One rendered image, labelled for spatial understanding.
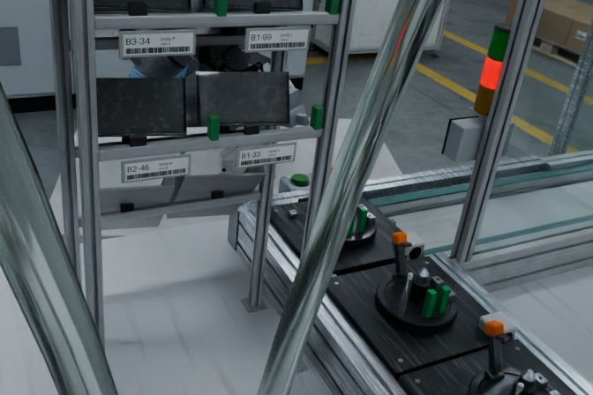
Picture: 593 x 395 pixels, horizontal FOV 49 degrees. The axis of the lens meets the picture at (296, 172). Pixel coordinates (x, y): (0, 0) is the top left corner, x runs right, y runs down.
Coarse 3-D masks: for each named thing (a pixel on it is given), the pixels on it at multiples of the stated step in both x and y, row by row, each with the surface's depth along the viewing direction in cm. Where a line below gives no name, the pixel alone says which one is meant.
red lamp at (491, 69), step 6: (486, 60) 113; (492, 60) 112; (486, 66) 113; (492, 66) 112; (498, 66) 112; (486, 72) 113; (492, 72) 112; (498, 72) 112; (486, 78) 114; (492, 78) 113; (498, 78) 112; (486, 84) 114; (492, 84) 113
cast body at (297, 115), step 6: (294, 90) 118; (294, 96) 118; (294, 102) 118; (300, 102) 120; (294, 108) 118; (300, 108) 119; (294, 114) 118; (300, 114) 118; (294, 120) 118; (300, 120) 118; (306, 120) 118; (282, 126) 120; (288, 126) 119; (294, 126) 119
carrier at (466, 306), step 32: (352, 288) 115; (384, 288) 113; (416, 288) 109; (448, 288) 106; (352, 320) 108; (384, 320) 108; (416, 320) 106; (448, 320) 107; (480, 320) 109; (384, 352) 102; (416, 352) 102; (448, 352) 103
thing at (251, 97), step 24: (216, 72) 88; (240, 72) 89; (264, 72) 90; (288, 72) 91; (192, 96) 91; (216, 96) 88; (240, 96) 89; (264, 96) 90; (288, 96) 91; (192, 120) 91; (240, 120) 89; (264, 120) 90; (288, 120) 92
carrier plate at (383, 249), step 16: (272, 208) 136; (288, 208) 137; (304, 208) 137; (368, 208) 140; (272, 224) 133; (288, 224) 131; (304, 224) 132; (384, 224) 135; (288, 240) 127; (384, 240) 130; (352, 256) 124; (368, 256) 124; (384, 256) 125; (336, 272) 120
